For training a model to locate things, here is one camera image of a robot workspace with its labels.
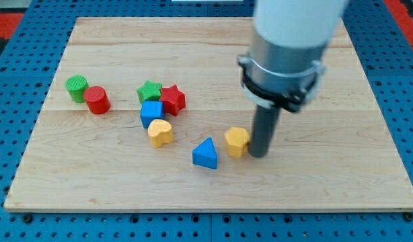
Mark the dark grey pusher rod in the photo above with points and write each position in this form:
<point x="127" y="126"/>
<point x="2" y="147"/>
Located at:
<point x="263" y="128"/>

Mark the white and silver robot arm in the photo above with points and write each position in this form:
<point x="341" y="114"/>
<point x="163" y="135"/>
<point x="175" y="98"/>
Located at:
<point x="283" y="67"/>

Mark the yellow hexagon block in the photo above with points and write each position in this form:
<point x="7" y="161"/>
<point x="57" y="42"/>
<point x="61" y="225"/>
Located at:
<point x="236" y="141"/>

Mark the blue triangle block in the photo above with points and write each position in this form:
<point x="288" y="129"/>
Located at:
<point x="205" y="154"/>

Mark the red star block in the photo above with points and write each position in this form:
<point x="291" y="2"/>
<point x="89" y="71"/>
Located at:
<point x="173" y="100"/>

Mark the yellow heart block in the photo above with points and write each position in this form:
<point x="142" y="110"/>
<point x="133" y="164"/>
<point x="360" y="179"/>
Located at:
<point x="160" y="132"/>

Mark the blue cube block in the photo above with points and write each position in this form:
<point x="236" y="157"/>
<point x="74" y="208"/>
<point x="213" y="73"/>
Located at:
<point x="150" y="111"/>

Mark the green star block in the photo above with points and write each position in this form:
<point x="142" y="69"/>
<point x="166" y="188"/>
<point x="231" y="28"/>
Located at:
<point x="149" y="91"/>

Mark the light wooden board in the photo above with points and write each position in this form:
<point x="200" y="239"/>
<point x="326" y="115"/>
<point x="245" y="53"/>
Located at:
<point x="337" y="155"/>

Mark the red cylinder block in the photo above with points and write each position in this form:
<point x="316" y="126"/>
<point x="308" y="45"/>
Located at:
<point x="97" y="100"/>

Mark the green cylinder block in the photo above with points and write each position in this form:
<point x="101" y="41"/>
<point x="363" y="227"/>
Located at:
<point x="76" y="86"/>

